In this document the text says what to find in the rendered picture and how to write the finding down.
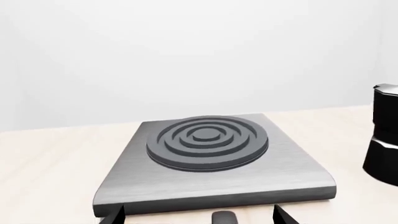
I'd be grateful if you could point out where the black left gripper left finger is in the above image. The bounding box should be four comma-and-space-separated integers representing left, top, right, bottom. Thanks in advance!
99, 204, 126, 224

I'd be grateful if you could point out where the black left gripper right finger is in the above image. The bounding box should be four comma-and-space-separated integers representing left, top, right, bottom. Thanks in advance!
273, 203, 302, 224

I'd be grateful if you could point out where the grey single-burner stove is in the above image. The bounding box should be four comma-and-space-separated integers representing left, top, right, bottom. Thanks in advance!
92, 113, 338, 218

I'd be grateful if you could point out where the black moka pot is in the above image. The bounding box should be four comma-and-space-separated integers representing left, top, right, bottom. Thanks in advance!
362, 83, 398, 187

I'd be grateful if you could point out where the dark grey pan handle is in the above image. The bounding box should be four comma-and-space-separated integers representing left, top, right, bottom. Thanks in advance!
211, 210, 238, 224

